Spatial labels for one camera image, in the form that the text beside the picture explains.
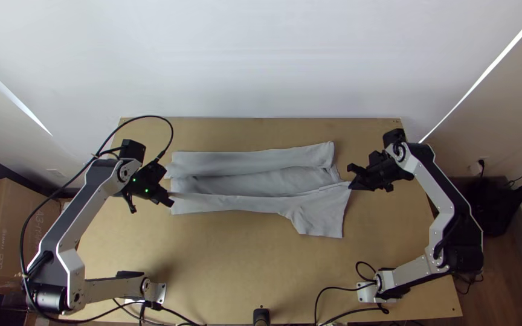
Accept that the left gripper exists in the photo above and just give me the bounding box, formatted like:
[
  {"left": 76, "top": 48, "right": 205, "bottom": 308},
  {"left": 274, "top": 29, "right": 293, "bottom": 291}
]
[{"left": 145, "top": 174, "right": 176, "bottom": 208}]

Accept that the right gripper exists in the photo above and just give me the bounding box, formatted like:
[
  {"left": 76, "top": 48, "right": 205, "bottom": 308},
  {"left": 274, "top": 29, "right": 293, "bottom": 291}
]
[{"left": 347, "top": 164, "right": 400, "bottom": 191}]

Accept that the grey t-shirt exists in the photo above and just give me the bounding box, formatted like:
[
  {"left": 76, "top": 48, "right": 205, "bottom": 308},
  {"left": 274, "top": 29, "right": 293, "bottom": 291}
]
[{"left": 164, "top": 141, "right": 352, "bottom": 239}]

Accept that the black bag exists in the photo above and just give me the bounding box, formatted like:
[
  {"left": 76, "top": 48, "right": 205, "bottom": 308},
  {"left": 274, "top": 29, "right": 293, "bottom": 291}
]
[{"left": 462, "top": 177, "right": 522, "bottom": 237}]

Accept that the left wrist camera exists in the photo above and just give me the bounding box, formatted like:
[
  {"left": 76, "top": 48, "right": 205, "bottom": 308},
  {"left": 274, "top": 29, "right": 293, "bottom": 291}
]
[{"left": 142, "top": 161, "right": 167, "bottom": 178}]

